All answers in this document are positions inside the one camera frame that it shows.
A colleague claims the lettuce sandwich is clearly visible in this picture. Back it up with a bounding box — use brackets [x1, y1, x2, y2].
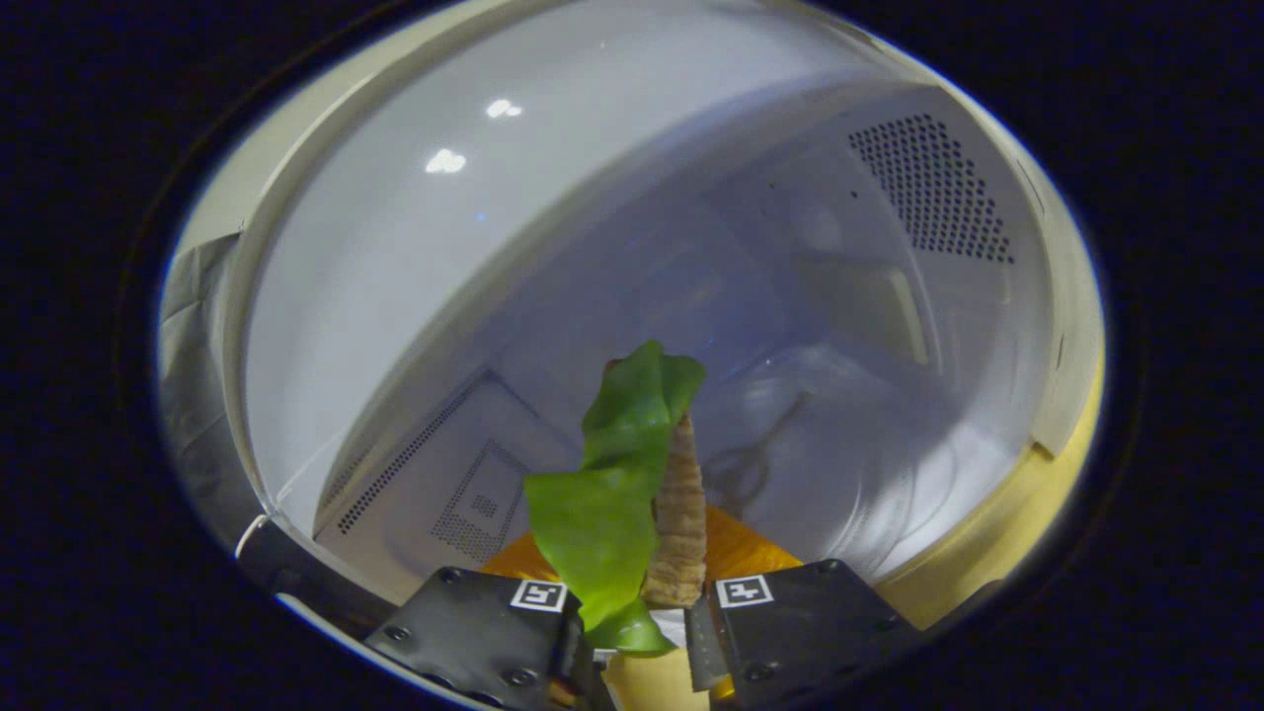
[523, 341, 708, 655]

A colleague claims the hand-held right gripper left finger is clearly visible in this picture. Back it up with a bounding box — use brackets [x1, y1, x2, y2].
[363, 531, 603, 711]

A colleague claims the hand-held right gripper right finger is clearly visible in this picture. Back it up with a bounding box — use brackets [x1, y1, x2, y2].
[684, 504, 926, 711]

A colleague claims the glass turntable plate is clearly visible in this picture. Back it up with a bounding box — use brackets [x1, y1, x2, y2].
[681, 341, 998, 584]

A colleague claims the white microwave oven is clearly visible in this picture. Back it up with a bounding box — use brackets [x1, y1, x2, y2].
[163, 0, 1107, 638]

